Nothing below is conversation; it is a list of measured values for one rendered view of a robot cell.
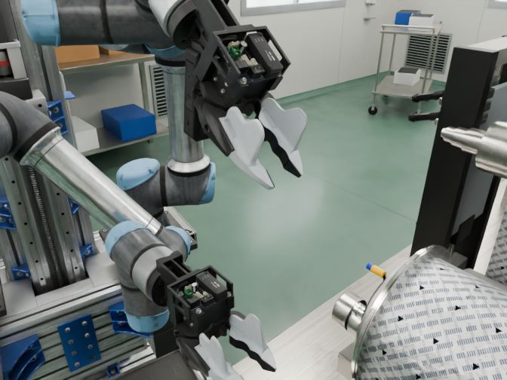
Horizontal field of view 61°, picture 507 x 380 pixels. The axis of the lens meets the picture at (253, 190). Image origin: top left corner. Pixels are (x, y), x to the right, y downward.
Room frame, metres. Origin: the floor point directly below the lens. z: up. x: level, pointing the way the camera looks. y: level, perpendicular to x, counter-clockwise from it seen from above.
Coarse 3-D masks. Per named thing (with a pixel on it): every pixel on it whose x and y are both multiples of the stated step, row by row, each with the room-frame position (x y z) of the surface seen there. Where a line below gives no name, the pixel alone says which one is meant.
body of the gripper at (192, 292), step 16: (176, 256) 0.50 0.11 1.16; (160, 272) 0.49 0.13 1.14; (176, 272) 0.49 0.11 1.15; (192, 272) 0.47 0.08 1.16; (208, 272) 0.48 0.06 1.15; (160, 288) 0.49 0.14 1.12; (176, 288) 0.44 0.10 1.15; (192, 288) 0.45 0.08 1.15; (208, 288) 0.44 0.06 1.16; (224, 288) 0.44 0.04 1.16; (160, 304) 0.48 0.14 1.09; (176, 304) 0.43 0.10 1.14; (192, 304) 0.42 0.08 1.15; (208, 304) 0.42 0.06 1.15; (224, 304) 0.44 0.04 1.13; (176, 320) 0.43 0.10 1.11; (192, 320) 0.42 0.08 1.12; (208, 320) 0.42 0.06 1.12; (224, 320) 0.44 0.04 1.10; (192, 336) 0.41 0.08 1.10; (208, 336) 0.42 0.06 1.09
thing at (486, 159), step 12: (492, 132) 0.48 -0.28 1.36; (504, 132) 0.47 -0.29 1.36; (480, 144) 0.48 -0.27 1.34; (492, 144) 0.47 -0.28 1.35; (504, 144) 0.46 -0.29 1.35; (480, 156) 0.47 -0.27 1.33; (492, 156) 0.46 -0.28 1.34; (504, 156) 0.45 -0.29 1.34; (480, 168) 0.48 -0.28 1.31; (492, 168) 0.46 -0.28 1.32; (504, 168) 0.45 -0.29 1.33
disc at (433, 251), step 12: (420, 252) 0.29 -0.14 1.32; (432, 252) 0.30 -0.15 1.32; (444, 252) 0.32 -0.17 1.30; (408, 264) 0.28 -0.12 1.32; (396, 276) 0.27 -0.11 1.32; (384, 288) 0.27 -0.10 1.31; (396, 288) 0.27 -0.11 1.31; (384, 300) 0.26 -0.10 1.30; (372, 312) 0.25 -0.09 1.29; (372, 324) 0.25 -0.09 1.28; (360, 336) 0.25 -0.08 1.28; (360, 348) 0.24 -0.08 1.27; (360, 360) 0.25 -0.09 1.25; (360, 372) 0.25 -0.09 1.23
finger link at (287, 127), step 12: (264, 108) 0.47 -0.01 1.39; (276, 108) 0.46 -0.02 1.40; (264, 120) 0.46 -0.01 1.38; (276, 120) 0.46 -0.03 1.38; (288, 120) 0.45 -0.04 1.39; (300, 120) 0.43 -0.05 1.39; (264, 132) 0.46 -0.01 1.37; (276, 132) 0.45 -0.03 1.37; (288, 132) 0.44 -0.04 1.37; (300, 132) 0.43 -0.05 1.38; (276, 144) 0.44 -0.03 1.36; (288, 144) 0.44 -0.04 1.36; (288, 156) 0.43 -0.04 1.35; (288, 168) 0.43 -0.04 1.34; (300, 168) 0.43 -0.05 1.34
